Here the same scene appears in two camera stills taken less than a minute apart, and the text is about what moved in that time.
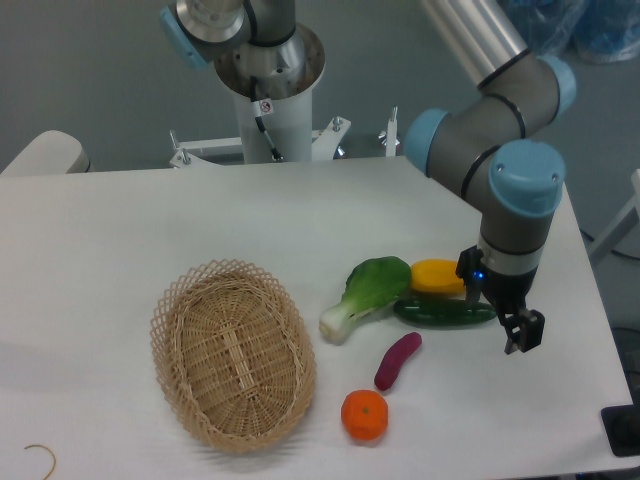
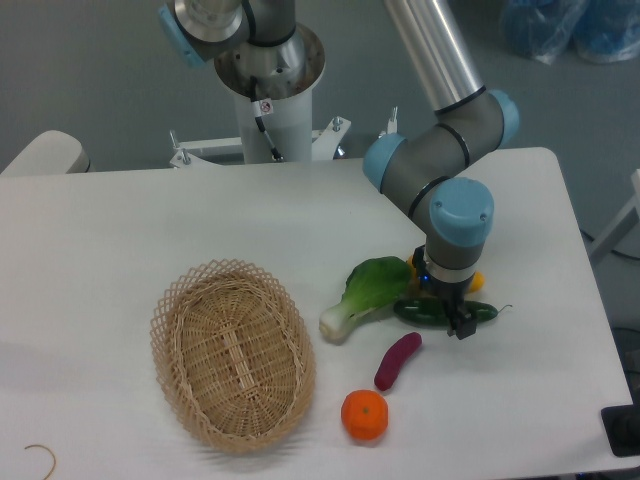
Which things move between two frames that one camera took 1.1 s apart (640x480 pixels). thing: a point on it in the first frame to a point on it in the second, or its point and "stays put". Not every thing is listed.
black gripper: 506,278 to 452,295
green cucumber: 442,312 stays put
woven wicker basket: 235,354 stays put
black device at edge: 622,426 stays put
